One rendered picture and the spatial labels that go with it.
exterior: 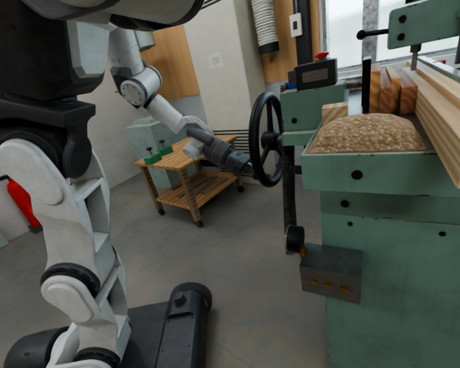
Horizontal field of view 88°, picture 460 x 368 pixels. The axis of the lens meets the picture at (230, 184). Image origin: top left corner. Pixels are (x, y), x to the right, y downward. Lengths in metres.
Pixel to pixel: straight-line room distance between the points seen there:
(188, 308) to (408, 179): 0.93
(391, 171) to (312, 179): 0.10
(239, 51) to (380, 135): 1.73
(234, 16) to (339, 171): 1.77
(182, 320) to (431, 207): 0.91
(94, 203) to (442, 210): 0.77
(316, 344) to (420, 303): 0.57
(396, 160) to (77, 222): 0.60
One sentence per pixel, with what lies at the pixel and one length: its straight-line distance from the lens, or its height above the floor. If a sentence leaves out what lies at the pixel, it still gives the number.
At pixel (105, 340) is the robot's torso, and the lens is 0.97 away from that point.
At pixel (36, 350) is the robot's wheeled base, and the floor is 0.35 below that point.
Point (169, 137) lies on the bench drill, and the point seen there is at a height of 0.53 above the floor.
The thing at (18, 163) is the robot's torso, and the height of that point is 0.96.
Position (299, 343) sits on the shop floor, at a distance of 1.19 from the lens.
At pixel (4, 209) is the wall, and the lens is 3.14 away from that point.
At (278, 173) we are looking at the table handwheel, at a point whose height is 0.69.
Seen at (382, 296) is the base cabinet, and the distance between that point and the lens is 0.71.
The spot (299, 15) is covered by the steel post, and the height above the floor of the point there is 1.25.
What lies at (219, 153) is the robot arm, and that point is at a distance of 0.82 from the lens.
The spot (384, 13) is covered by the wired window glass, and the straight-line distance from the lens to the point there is 2.07.
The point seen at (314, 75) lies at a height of 0.99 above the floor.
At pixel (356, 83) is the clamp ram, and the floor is 0.95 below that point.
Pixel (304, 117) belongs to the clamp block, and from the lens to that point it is 0.59.
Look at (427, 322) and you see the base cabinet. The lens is 0.76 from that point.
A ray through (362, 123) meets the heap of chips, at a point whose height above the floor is 0.93.
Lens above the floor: 1.03
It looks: 25 degrees down
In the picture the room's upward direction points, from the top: 13 degrees counter-clockwise
